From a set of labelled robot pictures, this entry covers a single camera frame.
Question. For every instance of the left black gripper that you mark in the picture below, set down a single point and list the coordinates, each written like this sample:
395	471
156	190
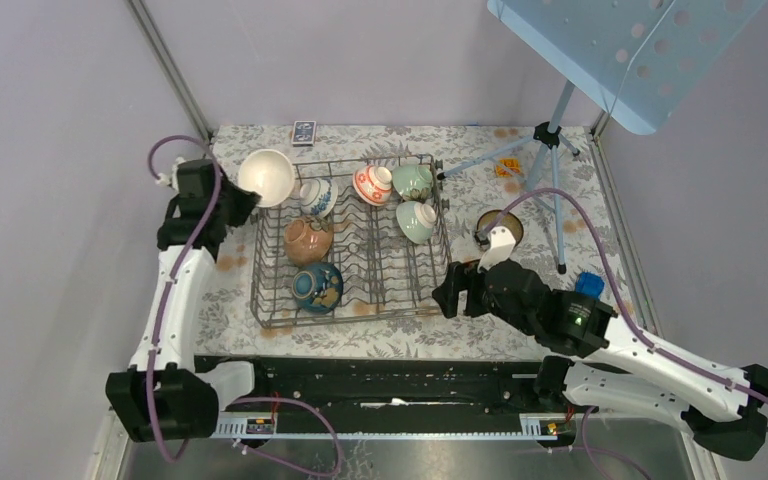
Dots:
246	201

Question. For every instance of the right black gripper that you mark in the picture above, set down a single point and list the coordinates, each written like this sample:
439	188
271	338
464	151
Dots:
446	295

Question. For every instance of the green dotted white bowl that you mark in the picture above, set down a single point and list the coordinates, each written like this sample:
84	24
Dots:
416	220

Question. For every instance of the orange bowl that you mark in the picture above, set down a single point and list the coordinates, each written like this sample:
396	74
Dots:
268	173

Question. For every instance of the black patterned bowl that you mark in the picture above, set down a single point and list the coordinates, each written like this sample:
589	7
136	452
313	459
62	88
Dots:
509	221

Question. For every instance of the grey wire dish rack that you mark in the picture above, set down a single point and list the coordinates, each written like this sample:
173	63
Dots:
385	274

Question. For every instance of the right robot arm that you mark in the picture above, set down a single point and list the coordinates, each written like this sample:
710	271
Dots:
596	359

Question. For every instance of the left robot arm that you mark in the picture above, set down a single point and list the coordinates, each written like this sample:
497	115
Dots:
160	395

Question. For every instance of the pale green bowl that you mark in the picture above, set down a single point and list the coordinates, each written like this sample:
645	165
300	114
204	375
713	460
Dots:
413	182

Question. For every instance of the brown floral bowl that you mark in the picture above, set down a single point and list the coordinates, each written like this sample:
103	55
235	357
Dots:
307	239

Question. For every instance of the dark blue bowl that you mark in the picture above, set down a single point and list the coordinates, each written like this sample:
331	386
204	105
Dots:
318	288

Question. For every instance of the white blue floral bowl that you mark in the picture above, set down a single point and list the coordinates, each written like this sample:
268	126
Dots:
318	197

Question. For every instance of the red white bowl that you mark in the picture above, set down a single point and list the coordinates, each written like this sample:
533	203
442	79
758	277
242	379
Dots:
373	184

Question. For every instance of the blue toy block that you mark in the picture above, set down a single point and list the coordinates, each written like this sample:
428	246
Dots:
590	284

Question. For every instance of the playing card box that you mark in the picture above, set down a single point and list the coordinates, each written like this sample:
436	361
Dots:
303	133

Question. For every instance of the orange butterfly toy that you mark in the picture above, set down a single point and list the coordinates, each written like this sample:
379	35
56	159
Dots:
508	167

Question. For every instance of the blue music stand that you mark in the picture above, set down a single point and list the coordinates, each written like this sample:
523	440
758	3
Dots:
635	59

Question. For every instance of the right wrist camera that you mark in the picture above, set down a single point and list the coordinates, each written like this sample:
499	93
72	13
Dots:
501	244

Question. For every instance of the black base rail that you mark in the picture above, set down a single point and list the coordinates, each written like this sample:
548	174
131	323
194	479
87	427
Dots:
399	396

